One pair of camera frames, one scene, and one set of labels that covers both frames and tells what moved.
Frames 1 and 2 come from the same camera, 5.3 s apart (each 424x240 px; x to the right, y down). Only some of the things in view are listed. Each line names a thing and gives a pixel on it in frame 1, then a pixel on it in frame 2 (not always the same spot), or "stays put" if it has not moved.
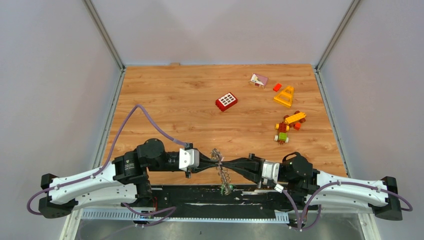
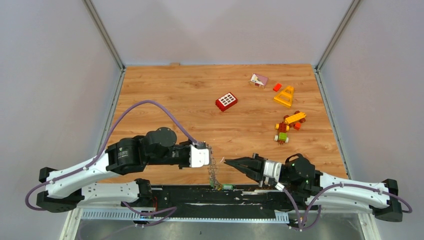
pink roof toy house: [258, 80] stays put
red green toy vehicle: [282, 136] stays put
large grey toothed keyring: [223, 173] → [212, 168]
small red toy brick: [277, 87] stays put
